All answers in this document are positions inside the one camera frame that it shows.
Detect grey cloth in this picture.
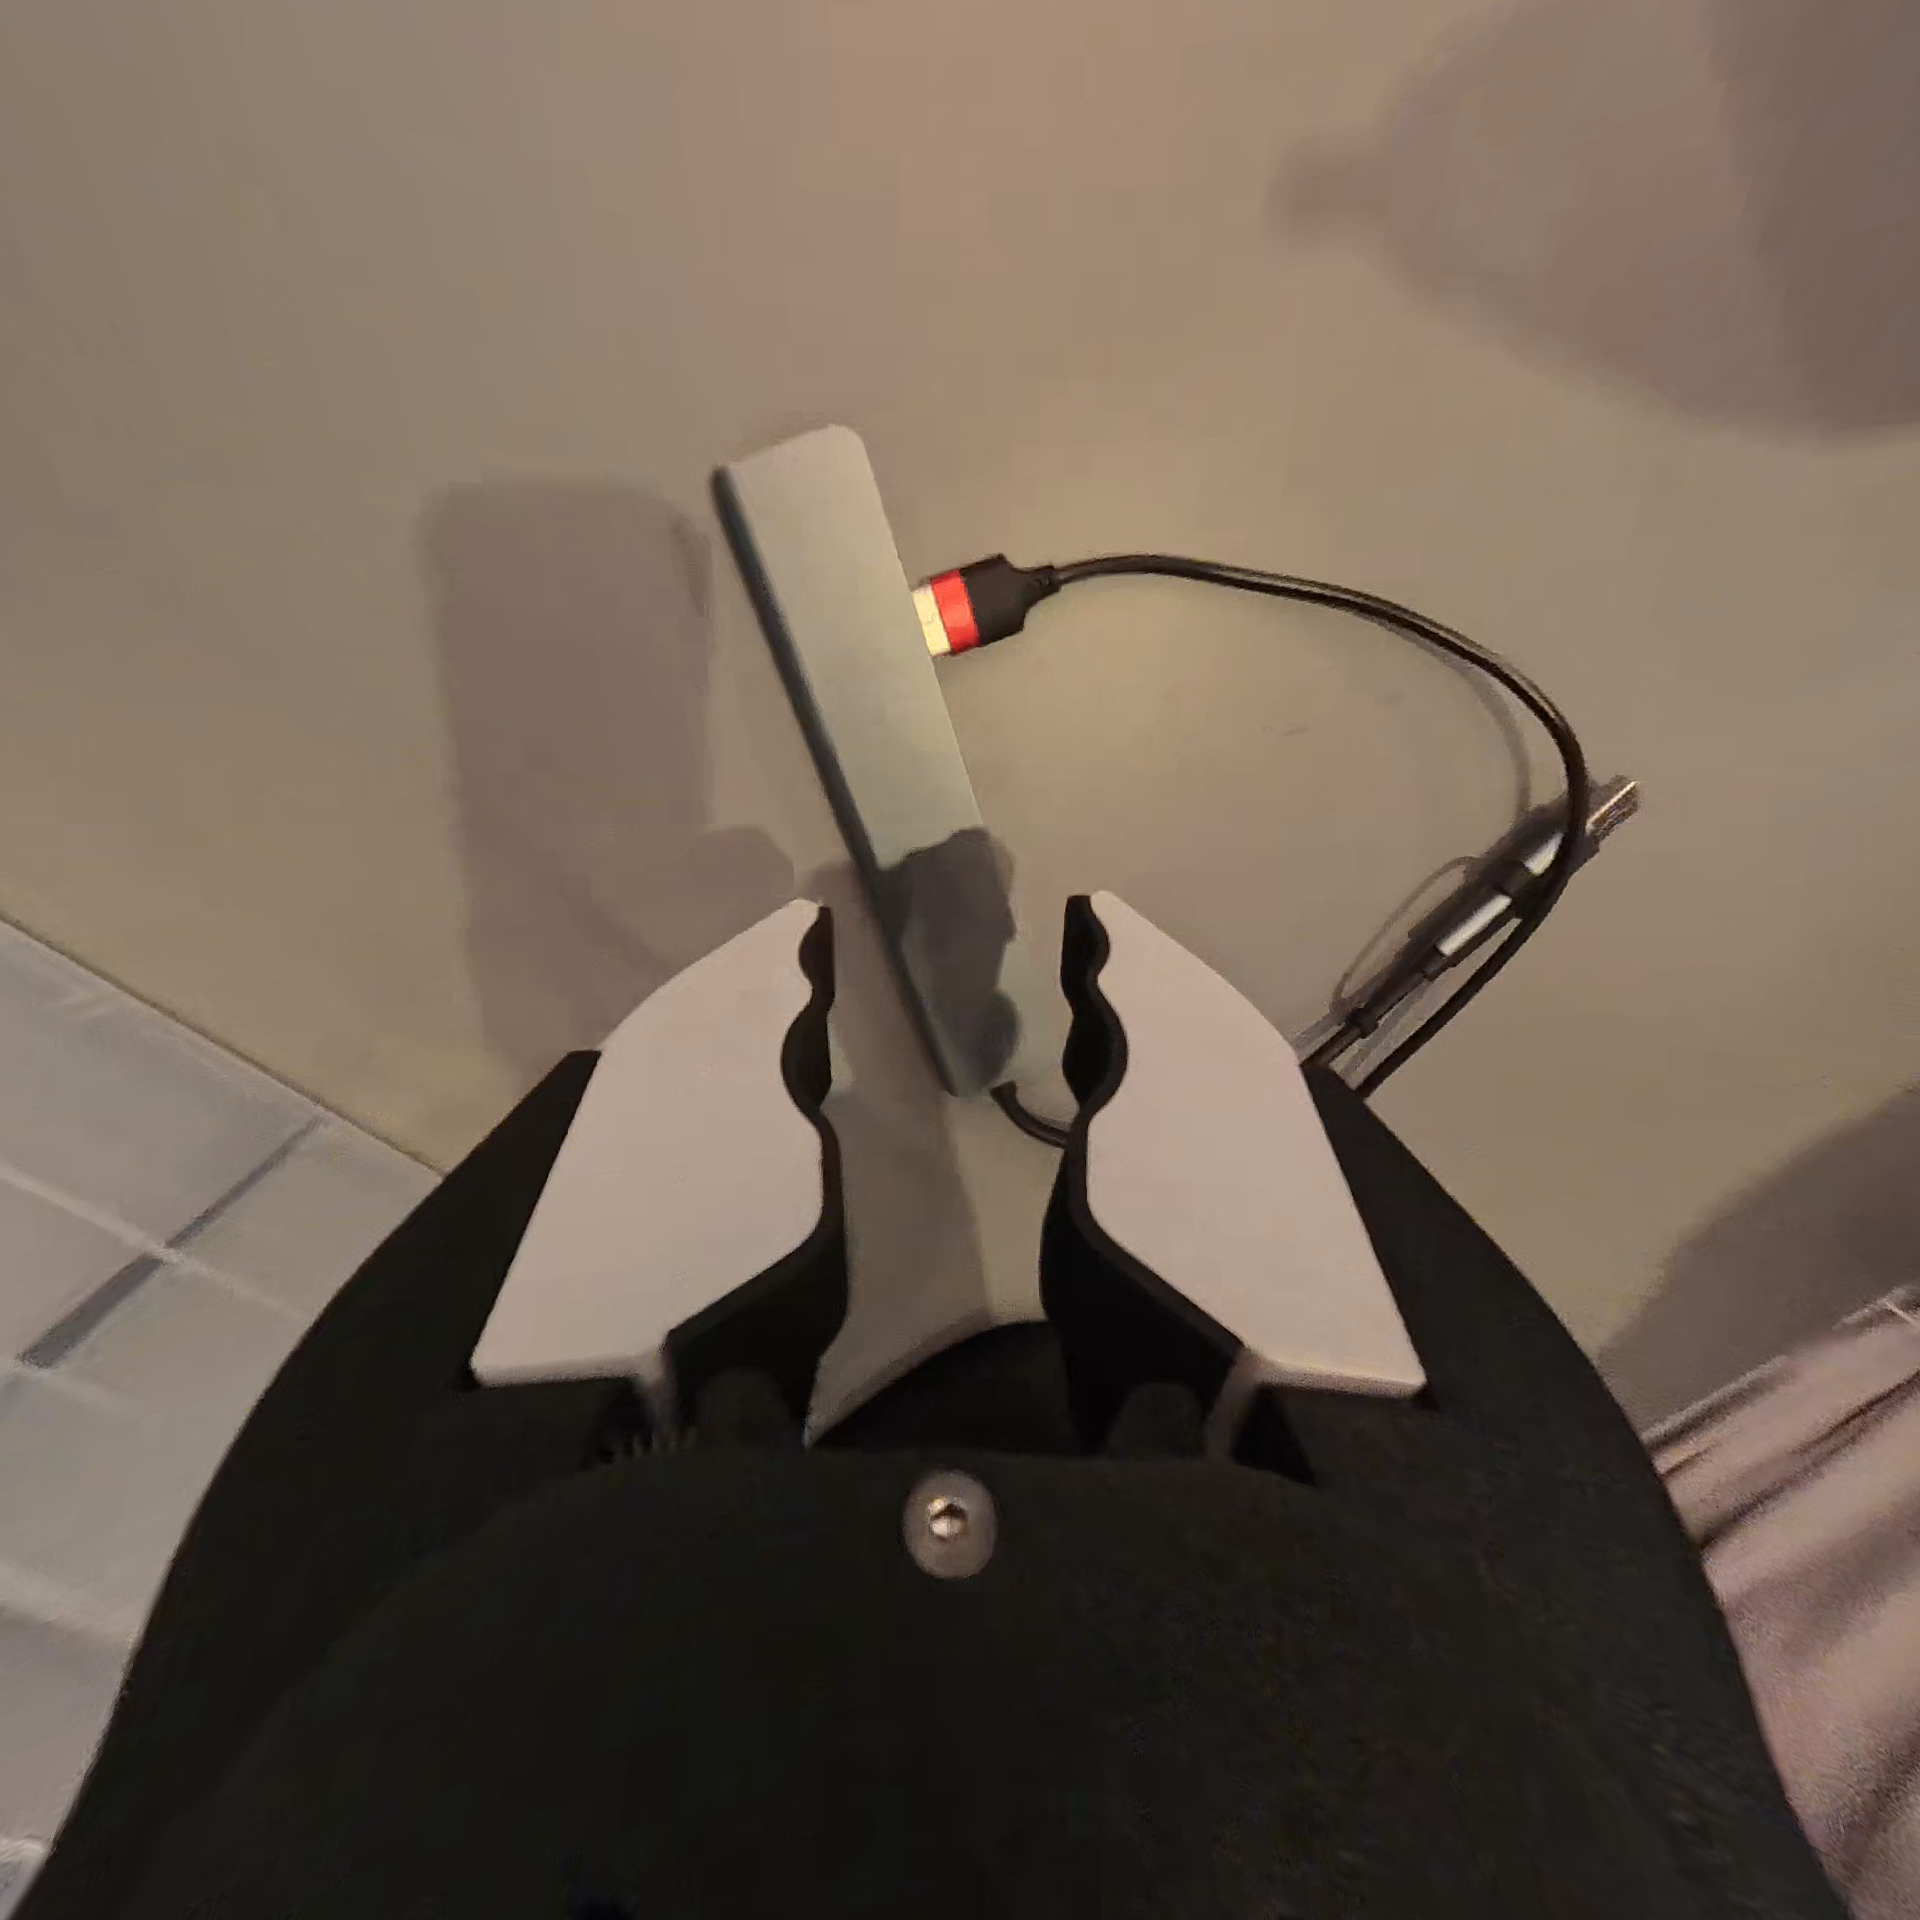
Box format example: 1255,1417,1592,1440
1638,1290,1920,1920

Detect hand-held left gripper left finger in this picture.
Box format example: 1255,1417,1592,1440
470,897,854,1448

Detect grey usb hub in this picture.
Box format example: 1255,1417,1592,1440
709,424,1029,1095

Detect black cable with red plug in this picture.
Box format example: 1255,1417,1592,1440
912,548,1592,1095

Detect black hub cable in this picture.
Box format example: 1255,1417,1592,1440
990,772,1647,1148

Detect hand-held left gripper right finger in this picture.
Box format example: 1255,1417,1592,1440
1044,888,1426,1463

